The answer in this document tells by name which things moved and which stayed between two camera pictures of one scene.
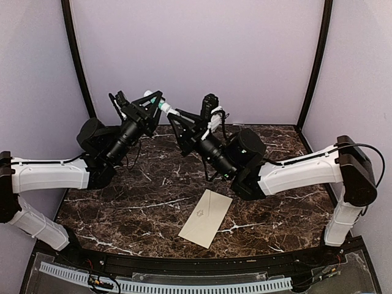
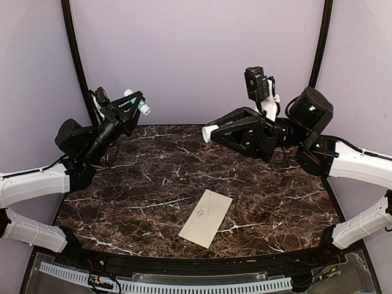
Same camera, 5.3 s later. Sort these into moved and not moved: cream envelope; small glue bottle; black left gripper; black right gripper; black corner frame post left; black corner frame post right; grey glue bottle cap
Moved: black right gripper; black left gripper; grey glue bottle cap; small glue bottle
Not moved: black corner frame post left; black corner frame post right; cream envelope
